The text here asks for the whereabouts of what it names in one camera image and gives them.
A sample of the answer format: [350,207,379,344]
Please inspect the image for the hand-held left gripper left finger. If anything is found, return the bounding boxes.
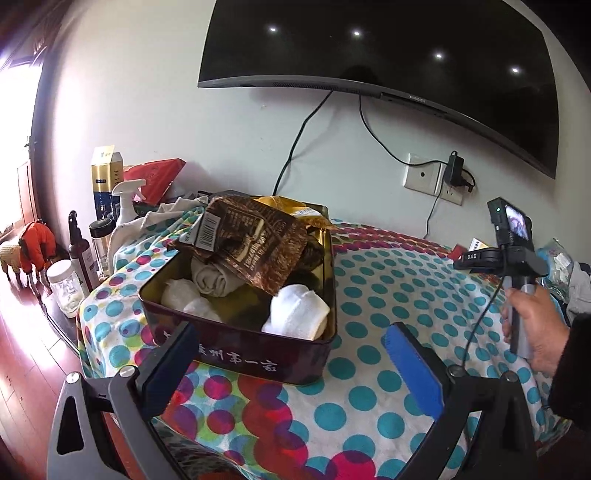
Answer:
[46,320,204,480]

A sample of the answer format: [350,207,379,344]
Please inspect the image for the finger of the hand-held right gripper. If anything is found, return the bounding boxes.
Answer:
[452,250,483,272]

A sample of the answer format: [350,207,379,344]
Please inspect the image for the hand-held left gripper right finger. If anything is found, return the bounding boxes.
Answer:
[381,322,539,480]

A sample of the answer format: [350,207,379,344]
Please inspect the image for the dark red tin box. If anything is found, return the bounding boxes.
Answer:
[139,202,339,387]

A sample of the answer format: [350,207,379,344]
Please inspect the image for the beige sock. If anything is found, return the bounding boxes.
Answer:
[191,258,245,300]

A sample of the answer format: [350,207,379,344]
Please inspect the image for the white sock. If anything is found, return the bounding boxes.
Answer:
[261,284,331,340]

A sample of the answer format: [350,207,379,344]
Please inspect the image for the brown foil packet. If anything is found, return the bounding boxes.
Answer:
[168,195,311,296]

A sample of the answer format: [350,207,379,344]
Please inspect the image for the person's right forearm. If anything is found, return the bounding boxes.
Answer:
[549,300,591,428]

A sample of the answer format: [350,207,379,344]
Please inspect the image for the person's right hand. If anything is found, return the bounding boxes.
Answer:
[501,284,573,379]

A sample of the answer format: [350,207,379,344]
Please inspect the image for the black power adapter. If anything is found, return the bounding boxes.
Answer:
[444,150,468,188]

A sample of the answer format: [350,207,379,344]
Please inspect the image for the grey cloth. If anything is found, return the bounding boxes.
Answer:
[561,263,591,319]

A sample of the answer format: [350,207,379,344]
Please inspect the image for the clear glass jar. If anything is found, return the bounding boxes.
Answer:
[46,259,88,318]

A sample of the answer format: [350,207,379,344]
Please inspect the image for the dark tall bottle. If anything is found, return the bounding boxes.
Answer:
[67,211,100,292]

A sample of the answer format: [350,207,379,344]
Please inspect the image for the clear tumbler with black lid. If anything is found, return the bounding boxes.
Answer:
[89,217,116,277]

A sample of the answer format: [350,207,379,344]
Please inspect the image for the white spray bottle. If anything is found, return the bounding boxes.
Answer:
[111,179,147,232]

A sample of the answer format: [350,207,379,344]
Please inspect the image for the dog in orange coat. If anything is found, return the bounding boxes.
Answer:
[18,220,58,278]

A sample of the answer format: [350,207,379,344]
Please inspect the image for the red plastic bag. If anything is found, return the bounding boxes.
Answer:
[124,158,188,206]

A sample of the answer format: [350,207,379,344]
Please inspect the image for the beige dog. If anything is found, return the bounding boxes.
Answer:
[0,244,24,282]

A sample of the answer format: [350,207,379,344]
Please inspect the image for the blue and gold carton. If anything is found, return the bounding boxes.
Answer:
[90,147,125,222]

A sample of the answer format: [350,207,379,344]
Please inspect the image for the wooden cabinet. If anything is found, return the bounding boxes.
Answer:
[16,136,44,227]

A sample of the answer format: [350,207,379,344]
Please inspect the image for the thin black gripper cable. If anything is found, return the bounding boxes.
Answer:
[459,274,505,370]

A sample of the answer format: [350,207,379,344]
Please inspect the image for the thin black adapter cable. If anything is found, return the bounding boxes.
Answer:
[424,168,476,238]

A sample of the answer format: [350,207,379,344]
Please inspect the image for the white wall socket plate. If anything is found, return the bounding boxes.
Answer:
[403,152,464,206]

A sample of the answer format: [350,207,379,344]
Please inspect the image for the black television cable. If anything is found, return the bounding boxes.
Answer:
[358,95,452,168]
[271,90,333,198]

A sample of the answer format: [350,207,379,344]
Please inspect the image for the black wall television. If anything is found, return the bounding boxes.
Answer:
[198,0,559,180]

